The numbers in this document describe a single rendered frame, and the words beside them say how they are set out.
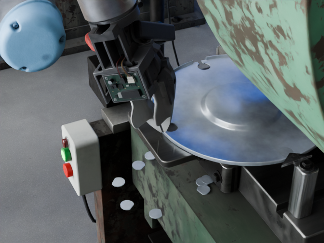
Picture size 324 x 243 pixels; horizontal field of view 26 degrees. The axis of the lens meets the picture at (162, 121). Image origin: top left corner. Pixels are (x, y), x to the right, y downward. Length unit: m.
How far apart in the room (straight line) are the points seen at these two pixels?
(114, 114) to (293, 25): 0.93
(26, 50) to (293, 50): 0.39
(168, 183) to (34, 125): 1.23
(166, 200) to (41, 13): 0.57
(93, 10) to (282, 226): 0.43
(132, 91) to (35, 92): 1.59
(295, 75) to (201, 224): 0.67
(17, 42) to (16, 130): 1.61
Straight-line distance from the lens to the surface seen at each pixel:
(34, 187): 2.15
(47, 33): 0.77
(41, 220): 2.05
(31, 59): 0.79
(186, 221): 1.18
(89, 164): 1.34
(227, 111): 1.11
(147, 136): 1.06
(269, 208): 1.10
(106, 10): 0.93
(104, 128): 1.34
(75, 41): 2.75
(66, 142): 1.33
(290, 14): 0.44
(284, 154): 1.05
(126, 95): 0.97
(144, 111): 1.05
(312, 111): 0.49
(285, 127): 1.10
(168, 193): 1.22
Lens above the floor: 1.45
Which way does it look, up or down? 38 degrees down
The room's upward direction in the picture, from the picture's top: straight up
